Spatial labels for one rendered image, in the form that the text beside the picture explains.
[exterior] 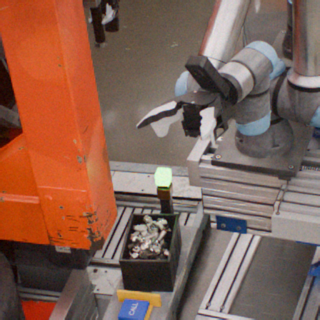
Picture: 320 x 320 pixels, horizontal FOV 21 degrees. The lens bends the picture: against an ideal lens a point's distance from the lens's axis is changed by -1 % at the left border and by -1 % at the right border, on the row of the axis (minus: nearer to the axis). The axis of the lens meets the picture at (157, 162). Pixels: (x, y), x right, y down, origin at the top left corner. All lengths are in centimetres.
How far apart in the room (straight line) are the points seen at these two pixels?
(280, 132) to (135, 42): 242
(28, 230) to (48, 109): 44
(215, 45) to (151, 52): 254
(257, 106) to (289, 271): 105
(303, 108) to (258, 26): 181
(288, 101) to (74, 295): 87
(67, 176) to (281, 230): 58
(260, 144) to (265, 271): 68
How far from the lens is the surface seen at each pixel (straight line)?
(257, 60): 176
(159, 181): 245
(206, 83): 166
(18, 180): 239
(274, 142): 220
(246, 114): 182
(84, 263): 279
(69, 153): 223
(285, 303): 266
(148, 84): 415
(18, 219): 246
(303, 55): 201
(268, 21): 388
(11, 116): 280
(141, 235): 238
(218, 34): 189
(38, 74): 213
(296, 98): 206
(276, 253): 282
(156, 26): 466
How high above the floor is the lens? 212
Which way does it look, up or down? 36 degrees down
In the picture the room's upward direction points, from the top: 7 degrees counter-clockwise
